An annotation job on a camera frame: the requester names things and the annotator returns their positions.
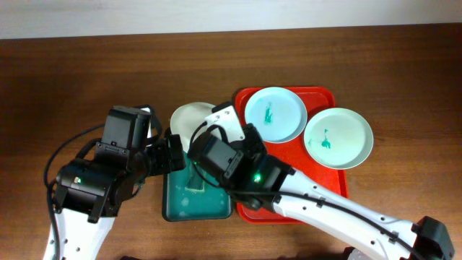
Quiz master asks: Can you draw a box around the green yellow sponge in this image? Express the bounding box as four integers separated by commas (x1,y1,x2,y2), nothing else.
185,170,205,192

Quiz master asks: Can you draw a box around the white plate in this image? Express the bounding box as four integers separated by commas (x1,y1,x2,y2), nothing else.
244,87,308,144
303,108,374,170
170,102,215,152

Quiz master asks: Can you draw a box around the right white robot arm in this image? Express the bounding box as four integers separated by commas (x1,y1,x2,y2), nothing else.
188,102,456,260

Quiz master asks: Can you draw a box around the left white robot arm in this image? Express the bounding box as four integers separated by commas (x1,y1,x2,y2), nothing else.
43,105,186,259

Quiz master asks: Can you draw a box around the dark green water tray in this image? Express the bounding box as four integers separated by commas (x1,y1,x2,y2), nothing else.
162,158,232,222

